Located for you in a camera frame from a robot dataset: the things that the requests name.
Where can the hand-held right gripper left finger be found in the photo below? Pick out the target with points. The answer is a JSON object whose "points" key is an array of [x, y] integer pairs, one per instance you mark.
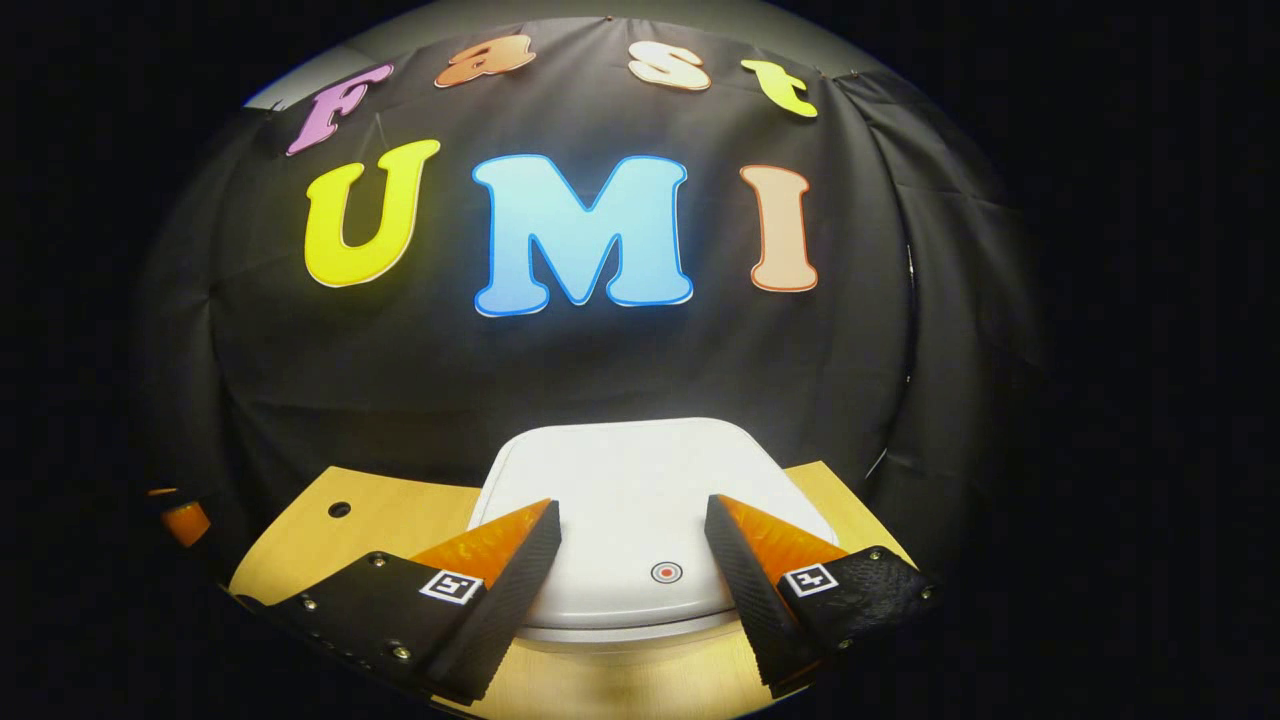
{"points": [[505, 610]]}

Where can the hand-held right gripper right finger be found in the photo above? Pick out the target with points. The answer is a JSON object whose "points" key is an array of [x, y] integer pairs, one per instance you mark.
{"points": [[750, 600]]}

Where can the white desktop garbage bin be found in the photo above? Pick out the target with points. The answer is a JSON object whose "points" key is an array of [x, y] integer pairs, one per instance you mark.
{"points": [[640, 500]]}

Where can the wooden desktop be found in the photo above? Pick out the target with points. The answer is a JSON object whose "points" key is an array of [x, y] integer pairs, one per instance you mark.
{"points": [[400, 520]]}

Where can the black backdrop cloth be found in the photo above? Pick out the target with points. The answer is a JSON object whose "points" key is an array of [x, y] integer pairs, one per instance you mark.
{"points": [[450, 380]]}

